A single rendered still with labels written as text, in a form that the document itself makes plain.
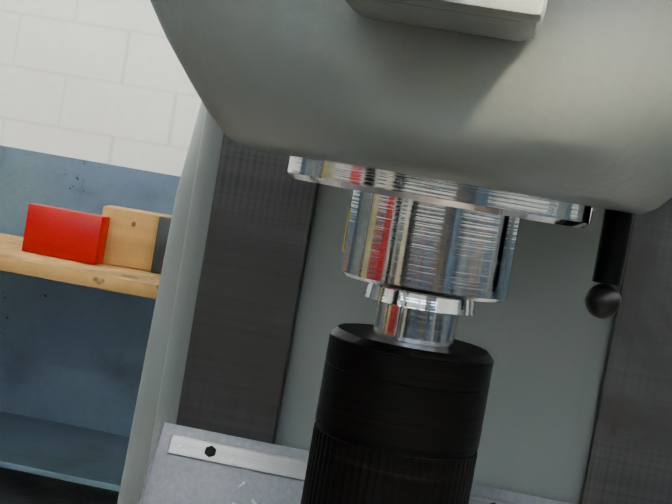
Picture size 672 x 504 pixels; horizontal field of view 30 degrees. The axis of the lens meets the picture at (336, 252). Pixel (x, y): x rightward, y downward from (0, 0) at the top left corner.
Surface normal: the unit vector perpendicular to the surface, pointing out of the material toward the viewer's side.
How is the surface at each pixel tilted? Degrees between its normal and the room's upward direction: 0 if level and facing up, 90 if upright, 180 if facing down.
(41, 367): 90
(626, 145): 137
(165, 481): 63
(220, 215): 90
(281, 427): 90
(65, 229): 90
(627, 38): 104
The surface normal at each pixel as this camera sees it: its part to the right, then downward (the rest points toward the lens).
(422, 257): -0.13, 0.04
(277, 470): -0.04, -0.41
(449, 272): 0.19, 0.10
